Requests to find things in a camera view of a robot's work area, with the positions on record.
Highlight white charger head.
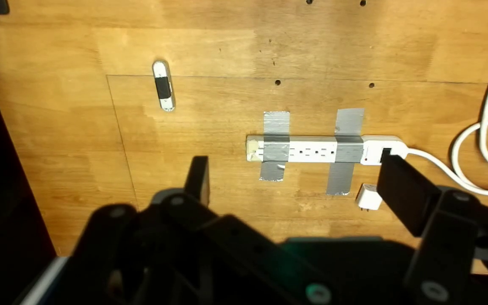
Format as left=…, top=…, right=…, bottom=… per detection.
left=355, top=182, right=384, bottom=214

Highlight grey duct tape strip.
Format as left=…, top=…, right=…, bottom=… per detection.
left=326, top=107, right=367, bottom=199

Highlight white power cord with plug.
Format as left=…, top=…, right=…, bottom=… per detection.
left=404, top=11, right=488, bottom=201

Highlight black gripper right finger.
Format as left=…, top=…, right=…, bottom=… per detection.
left=379, top=148, right=488, bottom=305

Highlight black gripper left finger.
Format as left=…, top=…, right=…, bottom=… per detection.
left=57, top=155, right=336, bottom=305

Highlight small silver black device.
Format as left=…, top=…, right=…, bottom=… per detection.
left=151, top=58, right=179, bottom=114

